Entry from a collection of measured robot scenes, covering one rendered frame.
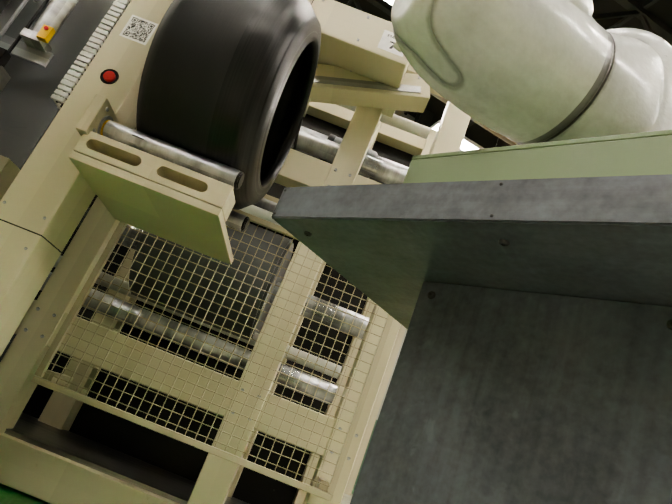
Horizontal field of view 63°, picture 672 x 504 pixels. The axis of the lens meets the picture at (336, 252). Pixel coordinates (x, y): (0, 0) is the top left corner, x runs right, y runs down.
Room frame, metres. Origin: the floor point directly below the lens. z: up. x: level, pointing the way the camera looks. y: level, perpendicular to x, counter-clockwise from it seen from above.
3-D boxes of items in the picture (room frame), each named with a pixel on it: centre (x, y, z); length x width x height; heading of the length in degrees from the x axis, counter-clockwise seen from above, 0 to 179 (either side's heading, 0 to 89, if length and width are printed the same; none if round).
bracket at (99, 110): (1.33, 0.62, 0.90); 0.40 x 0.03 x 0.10; 179
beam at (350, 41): (1.62, 0.31, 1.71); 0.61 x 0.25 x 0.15; 89
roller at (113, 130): (1.19, 0.44, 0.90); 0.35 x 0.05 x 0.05; 89
